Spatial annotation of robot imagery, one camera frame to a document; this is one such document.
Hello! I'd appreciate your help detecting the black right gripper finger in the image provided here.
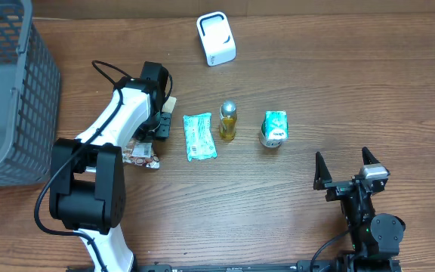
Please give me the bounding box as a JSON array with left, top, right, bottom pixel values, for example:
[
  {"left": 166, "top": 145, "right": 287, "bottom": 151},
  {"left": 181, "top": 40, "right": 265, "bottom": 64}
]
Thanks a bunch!
[
  {"left": 313, "top": 152, "right": 332, "bottom": 190},
  {"left": 362, "top": 147, "right": 380, "bottom": 165}
]

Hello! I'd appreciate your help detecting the brown white snack bag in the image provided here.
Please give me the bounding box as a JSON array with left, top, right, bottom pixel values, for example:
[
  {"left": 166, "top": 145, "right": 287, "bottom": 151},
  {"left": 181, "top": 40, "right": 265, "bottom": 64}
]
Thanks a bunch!
[{"left": 122, "top": 96, "right": 177, "bottom": 169}]

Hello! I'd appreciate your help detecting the teal wet wipes packet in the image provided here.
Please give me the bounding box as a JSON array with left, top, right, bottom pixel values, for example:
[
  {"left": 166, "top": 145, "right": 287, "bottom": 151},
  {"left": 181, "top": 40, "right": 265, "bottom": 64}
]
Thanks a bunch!
[{"left": 183, "top": 113, "right": 218, "bottom": 162}]

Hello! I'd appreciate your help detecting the green white Knorr jar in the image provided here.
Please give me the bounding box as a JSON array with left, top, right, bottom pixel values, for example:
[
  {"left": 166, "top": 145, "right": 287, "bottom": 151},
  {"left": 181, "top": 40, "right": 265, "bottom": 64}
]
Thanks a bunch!
[{"left": 259, "top": 127, "right": 286, "bottom": 148}]

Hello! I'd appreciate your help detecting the green tissue pack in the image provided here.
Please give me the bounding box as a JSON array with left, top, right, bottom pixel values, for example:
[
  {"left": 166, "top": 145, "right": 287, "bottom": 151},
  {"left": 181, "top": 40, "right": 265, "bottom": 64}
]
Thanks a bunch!
[{"left": 264, "top": 111, "right": 288, "bottom": 141}]

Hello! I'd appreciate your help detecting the yellow Vim bottle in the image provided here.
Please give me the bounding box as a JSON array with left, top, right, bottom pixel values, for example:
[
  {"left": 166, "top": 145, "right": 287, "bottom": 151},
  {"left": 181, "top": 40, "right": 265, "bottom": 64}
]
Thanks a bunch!
[{"left": 219, "top": 100, "right": 237, "bottom": 141}]

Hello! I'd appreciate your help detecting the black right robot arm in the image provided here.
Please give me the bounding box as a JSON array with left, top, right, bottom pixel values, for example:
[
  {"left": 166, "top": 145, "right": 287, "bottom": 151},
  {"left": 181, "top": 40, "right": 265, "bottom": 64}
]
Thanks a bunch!
[{"left": 308, "top": 147, "right": 406, "bottom": 271}]

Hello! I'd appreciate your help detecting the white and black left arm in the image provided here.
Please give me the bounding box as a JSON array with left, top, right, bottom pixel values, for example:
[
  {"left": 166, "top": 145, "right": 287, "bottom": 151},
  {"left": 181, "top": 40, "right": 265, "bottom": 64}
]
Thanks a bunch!
[{"left": 34, "top": 61, "right": 173, "bottom": 271}]

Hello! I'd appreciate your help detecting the white barcode scanner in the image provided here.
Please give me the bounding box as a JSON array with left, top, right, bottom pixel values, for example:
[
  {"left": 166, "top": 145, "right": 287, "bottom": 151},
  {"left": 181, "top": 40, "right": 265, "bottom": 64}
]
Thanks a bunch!
[{"left": 196, "top": 11, "right": 236, "bottom": 66}]

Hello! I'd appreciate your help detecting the grey plastic mesh basket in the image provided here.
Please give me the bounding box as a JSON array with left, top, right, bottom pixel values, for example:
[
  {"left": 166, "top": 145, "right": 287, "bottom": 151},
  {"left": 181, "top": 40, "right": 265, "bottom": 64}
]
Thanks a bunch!
[{"left": 0, "top": 0, "right": 61, "bottom": 187}]

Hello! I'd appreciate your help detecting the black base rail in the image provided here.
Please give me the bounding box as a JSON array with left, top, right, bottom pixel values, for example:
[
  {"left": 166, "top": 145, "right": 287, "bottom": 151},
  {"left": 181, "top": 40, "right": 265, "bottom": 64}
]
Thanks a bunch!
[{"left": 131, "top": 260, "right": 403, "bottom": 272}]

